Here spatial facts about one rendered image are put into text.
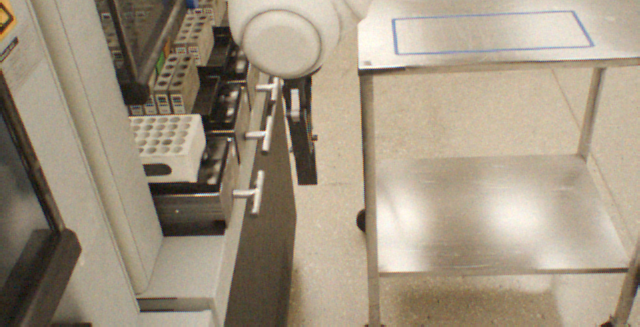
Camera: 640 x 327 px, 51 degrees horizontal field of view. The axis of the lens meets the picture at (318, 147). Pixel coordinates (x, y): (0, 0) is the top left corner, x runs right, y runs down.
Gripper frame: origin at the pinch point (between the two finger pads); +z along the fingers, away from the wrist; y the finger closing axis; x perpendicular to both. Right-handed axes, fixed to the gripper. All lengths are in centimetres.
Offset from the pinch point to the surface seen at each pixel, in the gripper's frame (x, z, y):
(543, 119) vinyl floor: 72, 81, -122
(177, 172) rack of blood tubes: -17.6, -3.4, 5.1
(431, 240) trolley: 23, 52, -36
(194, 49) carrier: -20.1, -6.6, -24.8
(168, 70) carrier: -22.4, -8.0, -15.6
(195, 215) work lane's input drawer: -15.9, 3.3, 6.8
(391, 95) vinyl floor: 19, 80, -142
